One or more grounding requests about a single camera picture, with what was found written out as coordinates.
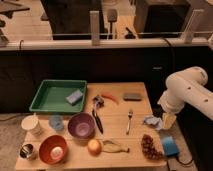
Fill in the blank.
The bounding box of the blue sponge in tray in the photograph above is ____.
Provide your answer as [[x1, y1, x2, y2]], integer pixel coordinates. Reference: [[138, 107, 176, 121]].
[[66, 90, 83, 105]]

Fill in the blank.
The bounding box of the orange apple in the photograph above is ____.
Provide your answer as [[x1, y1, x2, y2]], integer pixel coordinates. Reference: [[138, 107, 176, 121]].
[[87, 139, 102, 155]]

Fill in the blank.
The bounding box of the black handled garlic press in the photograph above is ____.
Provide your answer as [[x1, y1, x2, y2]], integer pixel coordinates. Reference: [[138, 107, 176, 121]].
[[92, 95, 104, 132]]

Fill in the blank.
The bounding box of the dark red grape bunch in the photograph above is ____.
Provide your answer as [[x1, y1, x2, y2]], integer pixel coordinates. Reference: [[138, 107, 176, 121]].
[[141, 134, 163, 160]]

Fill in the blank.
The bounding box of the black cable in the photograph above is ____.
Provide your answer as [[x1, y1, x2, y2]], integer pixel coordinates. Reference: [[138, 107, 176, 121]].
[[161, 36, 177, 81]]

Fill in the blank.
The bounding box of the red chili pepper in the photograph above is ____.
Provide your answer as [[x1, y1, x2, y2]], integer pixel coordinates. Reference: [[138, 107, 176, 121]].
[[101, 93, 119, 105]]

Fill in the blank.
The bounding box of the clear blue plastic cup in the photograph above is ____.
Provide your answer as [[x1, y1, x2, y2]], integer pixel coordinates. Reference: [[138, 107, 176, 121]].
[[49, 115, 64, 131]]

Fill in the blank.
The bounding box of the metal fork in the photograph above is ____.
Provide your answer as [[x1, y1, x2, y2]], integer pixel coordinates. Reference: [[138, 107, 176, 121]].
[[126, 109, 133, 135]]

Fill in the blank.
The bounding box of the purple bowl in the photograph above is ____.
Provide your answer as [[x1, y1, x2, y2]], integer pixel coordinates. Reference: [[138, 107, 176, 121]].
[[68, 113, 95, 139]]

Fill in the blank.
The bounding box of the crumpled blue cloth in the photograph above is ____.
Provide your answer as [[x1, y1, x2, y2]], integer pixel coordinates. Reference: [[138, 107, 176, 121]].
[[144, 116, 163, 131]]

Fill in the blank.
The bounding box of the red bowl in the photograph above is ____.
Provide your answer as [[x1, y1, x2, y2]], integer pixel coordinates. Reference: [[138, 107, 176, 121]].
[[39, 135, 68, 165]]

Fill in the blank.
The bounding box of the green plastic tray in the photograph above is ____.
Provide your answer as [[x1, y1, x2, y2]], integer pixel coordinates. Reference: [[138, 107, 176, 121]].
[[29, 79, 87, 114]]

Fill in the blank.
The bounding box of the blue box beside table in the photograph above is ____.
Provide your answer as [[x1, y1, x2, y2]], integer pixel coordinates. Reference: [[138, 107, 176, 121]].
[[161, 136, 179, 157]]

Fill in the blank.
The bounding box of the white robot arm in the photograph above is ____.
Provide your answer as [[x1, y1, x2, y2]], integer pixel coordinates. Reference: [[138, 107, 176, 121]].
[[157, 66, 213, 130]]

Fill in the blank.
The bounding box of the white paper cup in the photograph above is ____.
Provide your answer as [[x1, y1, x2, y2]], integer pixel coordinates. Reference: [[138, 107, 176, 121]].
[[21, 114, 42, 136]]

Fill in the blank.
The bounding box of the yellow banana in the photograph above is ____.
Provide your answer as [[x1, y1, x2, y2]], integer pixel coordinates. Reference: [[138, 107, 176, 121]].
[[102, 140, 130, 153]]

